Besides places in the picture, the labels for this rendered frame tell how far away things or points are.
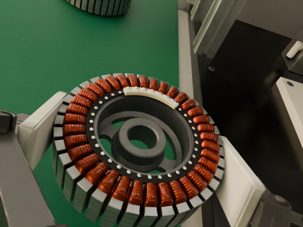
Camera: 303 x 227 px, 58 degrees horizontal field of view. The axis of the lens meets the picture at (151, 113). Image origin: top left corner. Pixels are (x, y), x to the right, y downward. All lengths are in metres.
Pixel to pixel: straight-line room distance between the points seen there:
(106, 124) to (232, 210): 0.10
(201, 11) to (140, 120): 0.32
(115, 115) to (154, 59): 0.20
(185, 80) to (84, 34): 0.15
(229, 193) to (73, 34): 0.29
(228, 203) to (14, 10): 0.36
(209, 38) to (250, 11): 0.19
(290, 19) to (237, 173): 0.46
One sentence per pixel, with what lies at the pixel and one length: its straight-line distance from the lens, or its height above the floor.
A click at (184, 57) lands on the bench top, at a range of 0.42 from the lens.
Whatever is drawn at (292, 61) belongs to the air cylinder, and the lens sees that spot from 0.50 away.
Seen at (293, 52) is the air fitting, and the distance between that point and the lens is 0.49.
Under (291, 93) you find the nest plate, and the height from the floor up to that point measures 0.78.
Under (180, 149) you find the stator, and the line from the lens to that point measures 0.20.
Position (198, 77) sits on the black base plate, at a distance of 0.36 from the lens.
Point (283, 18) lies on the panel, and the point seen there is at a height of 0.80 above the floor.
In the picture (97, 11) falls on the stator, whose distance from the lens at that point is 0.44.
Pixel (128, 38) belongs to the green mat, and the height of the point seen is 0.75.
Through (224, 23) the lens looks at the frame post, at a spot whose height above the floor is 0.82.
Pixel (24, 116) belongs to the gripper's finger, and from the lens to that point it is 0.17.
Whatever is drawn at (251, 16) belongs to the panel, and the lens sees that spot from 0.58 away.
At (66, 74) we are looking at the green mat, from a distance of 0.33.
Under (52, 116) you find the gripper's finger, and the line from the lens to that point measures 0.17.
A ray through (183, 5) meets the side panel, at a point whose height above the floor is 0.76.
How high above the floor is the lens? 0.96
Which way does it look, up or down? 44 degrees down
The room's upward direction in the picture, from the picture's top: 24 degrees clockwise
